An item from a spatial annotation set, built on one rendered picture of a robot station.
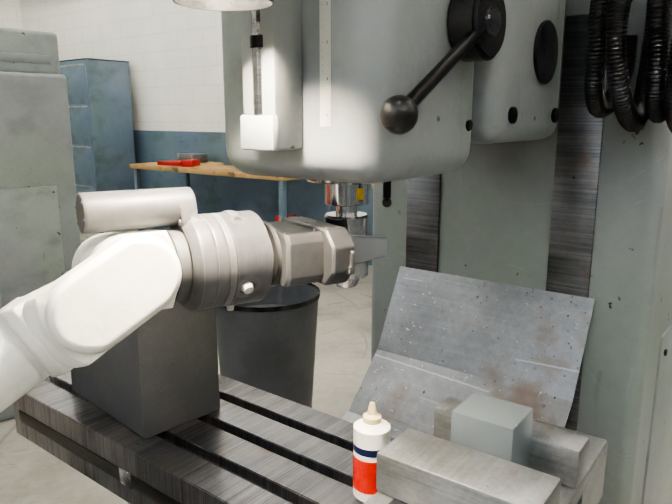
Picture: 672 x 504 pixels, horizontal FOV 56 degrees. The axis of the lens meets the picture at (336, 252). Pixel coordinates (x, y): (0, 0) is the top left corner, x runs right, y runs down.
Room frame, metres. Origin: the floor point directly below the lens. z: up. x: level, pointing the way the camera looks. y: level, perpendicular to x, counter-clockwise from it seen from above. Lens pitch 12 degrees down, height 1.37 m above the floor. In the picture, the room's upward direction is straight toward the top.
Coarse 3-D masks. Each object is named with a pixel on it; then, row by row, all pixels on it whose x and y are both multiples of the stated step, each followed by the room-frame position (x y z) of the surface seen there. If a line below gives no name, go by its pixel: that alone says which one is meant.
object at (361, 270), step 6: (348, 228) 0.63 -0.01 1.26; (354, 228) 0.63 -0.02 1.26; (360, 228) 0.63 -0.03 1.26; (366, 228) 0.64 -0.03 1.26; (354, 234) 0.63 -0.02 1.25; (360, 234) 0.63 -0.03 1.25; (366, 234) 0.64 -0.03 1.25; (360, 264) 0.63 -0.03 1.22; (366, 264) 0.64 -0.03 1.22; (360, 270) 0.63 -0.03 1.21; (366, 270) 0.64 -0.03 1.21; (354, 276) 0.63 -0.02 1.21; (360, 276) 0.63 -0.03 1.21
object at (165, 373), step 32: (160, 320) 0.76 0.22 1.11; (192, 320) 0.80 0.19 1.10; (128, 352) 0.76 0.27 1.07; (160, 352) 0.76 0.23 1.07; (192, 352) 0.79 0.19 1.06; (96, 384) 0.83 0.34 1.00; (128, 384) 0.76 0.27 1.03; (160, 384) 0.76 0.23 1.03; (192, 384) 0.79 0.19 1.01; (128, 416) 0.77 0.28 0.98; (160, 416) 0.76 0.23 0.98; (192, 416) 0.79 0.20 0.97
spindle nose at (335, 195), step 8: (328, 184) 0.64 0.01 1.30; (336, 184) 0.63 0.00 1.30; (360, 184) 0.63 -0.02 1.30; (368, 184) 0.64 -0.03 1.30; (328, 192) 0.64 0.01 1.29; (336, 192) 0.63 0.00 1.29; (344, 192) 0.63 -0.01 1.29; (352, 192) 0.63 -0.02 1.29; (368, 192) 0.64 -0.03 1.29; (328, 200) 0.64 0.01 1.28; (336, 200) 0.63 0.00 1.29; (344, 200) 0.63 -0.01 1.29; (352, 200) 0.63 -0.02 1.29; (360, 200) 0.63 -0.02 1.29; (368, 200) 0.64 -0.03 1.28
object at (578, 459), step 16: (448, 400) 0.63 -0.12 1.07; (448, 416) 0.60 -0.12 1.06; (448, 432) 0.60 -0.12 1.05; (544, 432) 0.56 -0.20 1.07; (560, 432) 0.56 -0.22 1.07; (576, 432) 0.63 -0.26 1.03; (544, 448) 0.54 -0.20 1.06; (560, 448) 0.53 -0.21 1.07; (576, 448) 0.53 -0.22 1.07; (592, 448) 0.60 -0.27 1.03; (544, 464) 0.54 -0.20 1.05; (560, 464) 0.53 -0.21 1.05; (576, 464) 0.52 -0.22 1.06; (592, 464) 0.57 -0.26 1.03; (576, 480) 0.52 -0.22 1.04; (592, 480) 0.57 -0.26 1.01; (384, 496) 0.51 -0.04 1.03; (560, 496) 0.51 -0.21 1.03; (576, 496) 0.52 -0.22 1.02; (592, 496) 0.57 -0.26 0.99
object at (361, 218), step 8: (328, 216) 0.64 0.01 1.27; (336, 216) 0.63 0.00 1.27; (344, 216) 0.63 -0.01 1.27; (352, 216) 0.63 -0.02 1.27; (360, 216) 0.63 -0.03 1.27; (368, 216) 0.64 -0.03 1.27; (336, 224) 0.63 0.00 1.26; (344, 224) 0.63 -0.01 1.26; (352, 224) 0.63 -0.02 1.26; (360, 224) 0.63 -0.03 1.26
